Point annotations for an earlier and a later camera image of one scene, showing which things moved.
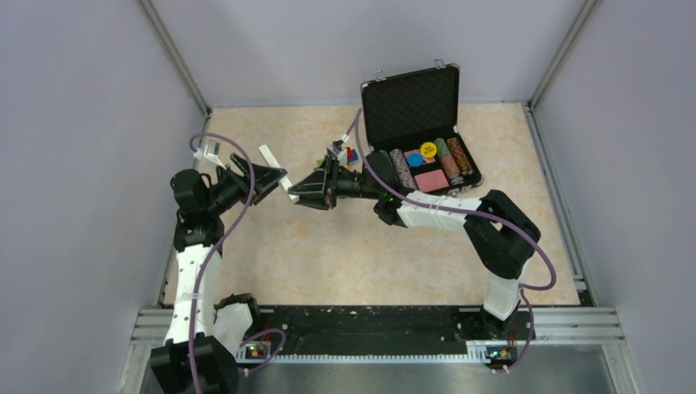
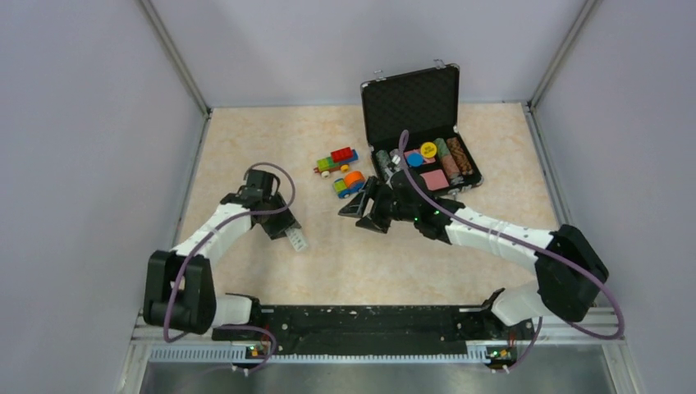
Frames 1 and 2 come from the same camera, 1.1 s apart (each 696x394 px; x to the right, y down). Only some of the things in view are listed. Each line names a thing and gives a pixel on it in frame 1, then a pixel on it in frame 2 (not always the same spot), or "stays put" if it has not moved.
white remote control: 286,183 → 297,239
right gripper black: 326,179 → 356,208
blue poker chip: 414,159 stays put
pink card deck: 431,180 stays put
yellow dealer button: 428,149 stays put
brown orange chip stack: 461,158 stays put
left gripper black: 243,181 → 286,219
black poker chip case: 414,116 stays put
